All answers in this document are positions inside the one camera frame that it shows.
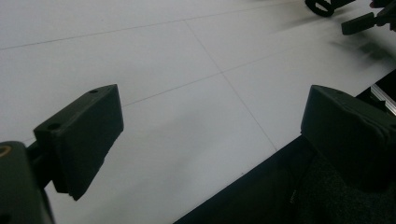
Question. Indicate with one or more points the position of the aluminium floor rail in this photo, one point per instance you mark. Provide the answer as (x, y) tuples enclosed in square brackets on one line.
[(384, 99)]

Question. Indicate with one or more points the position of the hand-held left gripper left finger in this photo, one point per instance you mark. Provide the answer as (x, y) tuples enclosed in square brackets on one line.
[(84, 137)]

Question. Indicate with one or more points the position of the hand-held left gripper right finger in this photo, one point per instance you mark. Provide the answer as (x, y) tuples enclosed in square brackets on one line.
[(351, 133)]

